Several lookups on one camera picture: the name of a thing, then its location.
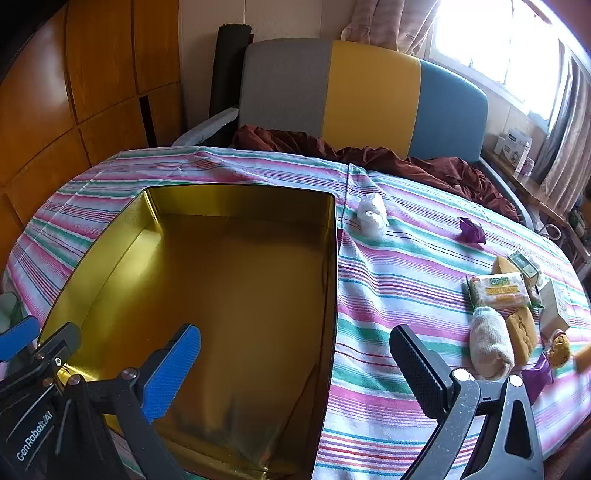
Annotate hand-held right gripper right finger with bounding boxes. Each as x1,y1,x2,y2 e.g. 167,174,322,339
389,324,546,480

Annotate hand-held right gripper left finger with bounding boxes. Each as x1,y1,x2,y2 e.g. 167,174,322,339
64,323,202,480

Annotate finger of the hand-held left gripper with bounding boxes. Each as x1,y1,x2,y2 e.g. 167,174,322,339
0,322,81,407
0,316,41,363

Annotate white sock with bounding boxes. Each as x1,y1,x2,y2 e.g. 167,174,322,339
470,307,515,380

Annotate maroon and gold tin box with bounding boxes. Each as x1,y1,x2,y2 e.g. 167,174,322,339
36,185,340,478

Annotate yellow cracker packet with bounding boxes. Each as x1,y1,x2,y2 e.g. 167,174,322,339
465,273,532,311

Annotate purple wrapper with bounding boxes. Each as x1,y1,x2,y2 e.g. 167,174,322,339
522,353,554,402
457,218,486,244

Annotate green cardboard box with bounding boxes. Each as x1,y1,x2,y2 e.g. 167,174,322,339
508,250,540,289

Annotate pale cardboard box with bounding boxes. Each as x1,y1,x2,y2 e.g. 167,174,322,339
538,279,571,340

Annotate striped bed sheet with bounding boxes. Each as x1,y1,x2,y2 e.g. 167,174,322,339
2,147,591,480

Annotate white crumpled tissue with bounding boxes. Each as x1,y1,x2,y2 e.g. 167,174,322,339
355,193,390,238

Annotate maroon blanket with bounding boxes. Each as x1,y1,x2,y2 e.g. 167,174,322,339
229,124,520,220

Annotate wooden desk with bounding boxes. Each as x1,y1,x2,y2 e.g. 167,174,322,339
482,148,578,232

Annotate cluttered side shelf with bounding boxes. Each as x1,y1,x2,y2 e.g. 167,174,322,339
568,198,591,259

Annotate white appliance carton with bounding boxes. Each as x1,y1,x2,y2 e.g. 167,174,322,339
494,129,533,174

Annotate wooden wardrobe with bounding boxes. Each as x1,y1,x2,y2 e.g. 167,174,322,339
0,0,188,259

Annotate pink patterned curtain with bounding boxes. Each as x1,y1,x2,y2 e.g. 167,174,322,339
531,55,591,208
342,0,439,54

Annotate grey yellow blue headboard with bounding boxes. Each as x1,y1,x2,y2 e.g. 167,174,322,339
238,39,489,162

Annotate black rolled mat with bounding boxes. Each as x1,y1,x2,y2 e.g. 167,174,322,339
210,24,252,121

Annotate barred window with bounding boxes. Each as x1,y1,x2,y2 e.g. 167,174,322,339
429,0,566,121

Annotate grey bed side rail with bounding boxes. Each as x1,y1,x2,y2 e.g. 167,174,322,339
173,108,239,147
480,157,539,229

